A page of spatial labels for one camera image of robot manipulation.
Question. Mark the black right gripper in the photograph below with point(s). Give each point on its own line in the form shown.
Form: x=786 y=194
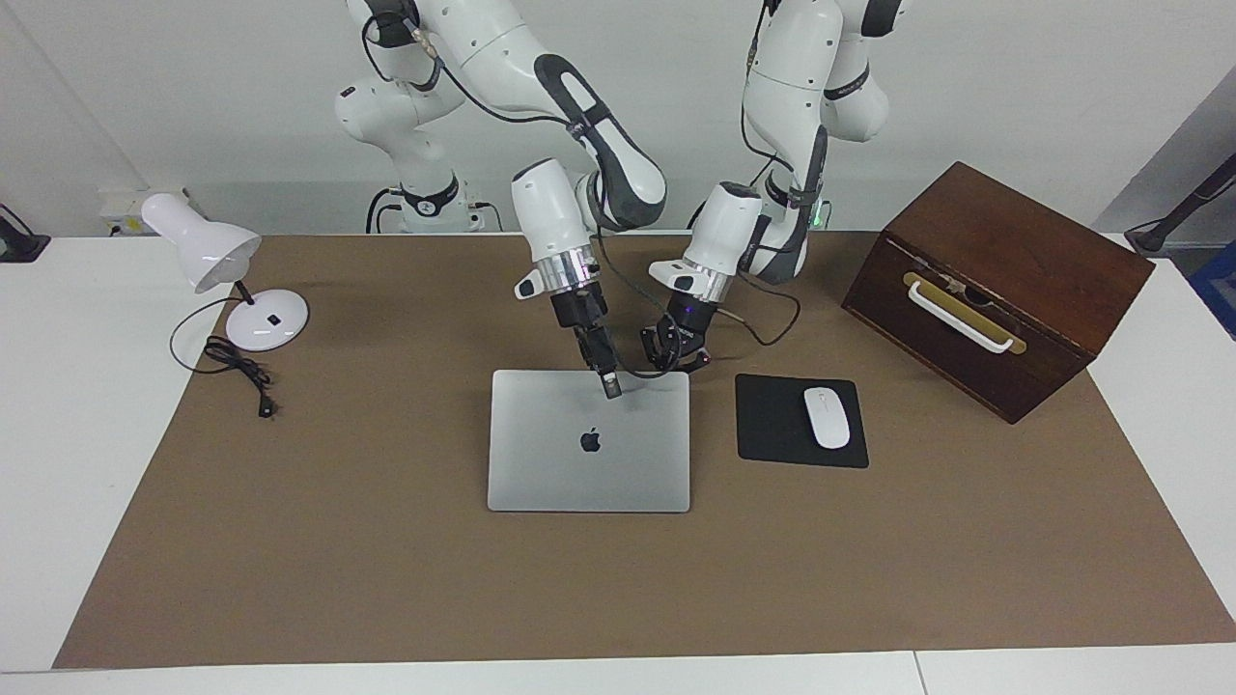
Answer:
x=587 y=319

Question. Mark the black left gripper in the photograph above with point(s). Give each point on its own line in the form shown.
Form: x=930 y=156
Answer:
x=688 y=333

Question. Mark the silver laptop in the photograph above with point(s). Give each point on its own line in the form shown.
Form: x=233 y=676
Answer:
x=589 y=473

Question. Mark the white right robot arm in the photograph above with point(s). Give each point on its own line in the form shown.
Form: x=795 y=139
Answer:
x=550 y=217

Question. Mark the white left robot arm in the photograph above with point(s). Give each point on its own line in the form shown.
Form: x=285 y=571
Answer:
x=729 y=227

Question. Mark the black mouse pad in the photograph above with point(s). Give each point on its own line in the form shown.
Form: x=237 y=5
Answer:
x=772 y=425

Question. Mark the white computer mouse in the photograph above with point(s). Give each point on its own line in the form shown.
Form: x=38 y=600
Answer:
x=828 y=417

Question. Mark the brown table mat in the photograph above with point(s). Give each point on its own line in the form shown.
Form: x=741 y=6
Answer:
x=386 y=560

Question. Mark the dark wooden box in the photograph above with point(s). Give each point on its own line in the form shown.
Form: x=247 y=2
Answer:
x=1053 y=261

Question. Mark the white desk lamp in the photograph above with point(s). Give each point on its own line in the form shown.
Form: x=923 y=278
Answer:
x=198 y=246

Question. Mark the black tripod leg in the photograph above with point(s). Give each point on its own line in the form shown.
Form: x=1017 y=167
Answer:
x=1183 y=208

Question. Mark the blue crate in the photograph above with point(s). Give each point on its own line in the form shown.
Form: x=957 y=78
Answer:
x=1219 y=285

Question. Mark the black stand foot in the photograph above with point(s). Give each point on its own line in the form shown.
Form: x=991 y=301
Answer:
x=14 y=243

